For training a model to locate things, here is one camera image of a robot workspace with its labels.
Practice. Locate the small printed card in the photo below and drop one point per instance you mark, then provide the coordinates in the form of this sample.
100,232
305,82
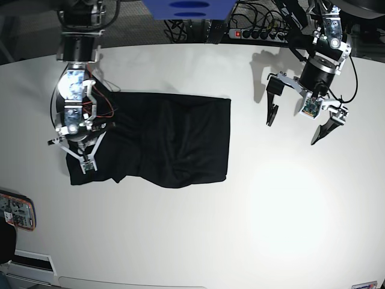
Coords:
367,285

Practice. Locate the black remote control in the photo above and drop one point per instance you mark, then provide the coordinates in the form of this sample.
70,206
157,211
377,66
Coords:
216,31

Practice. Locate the white flat tray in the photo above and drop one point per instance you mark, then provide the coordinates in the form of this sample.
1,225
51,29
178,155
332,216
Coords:
32,267

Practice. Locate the orange clear screw box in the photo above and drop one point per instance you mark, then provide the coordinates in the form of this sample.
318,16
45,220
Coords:
18,210

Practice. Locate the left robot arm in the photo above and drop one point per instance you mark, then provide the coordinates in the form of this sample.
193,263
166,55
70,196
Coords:
319,38

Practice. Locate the black chair edge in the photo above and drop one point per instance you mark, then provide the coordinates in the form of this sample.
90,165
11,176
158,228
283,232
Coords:
8,239

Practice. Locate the blue plastic box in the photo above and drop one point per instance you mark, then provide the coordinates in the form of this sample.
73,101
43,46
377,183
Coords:
189,9

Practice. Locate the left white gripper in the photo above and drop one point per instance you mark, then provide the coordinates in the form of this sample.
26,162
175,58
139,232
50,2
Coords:
314,87

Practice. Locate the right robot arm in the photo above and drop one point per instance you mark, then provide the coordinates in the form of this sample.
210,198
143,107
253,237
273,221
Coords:
80,130

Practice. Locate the black T-shirt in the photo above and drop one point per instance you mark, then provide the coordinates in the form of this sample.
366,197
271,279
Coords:
170,140

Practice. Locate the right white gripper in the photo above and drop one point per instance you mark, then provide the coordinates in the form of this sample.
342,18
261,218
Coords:
82,148

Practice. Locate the white power strip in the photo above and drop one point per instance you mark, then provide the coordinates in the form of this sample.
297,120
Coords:
260,35

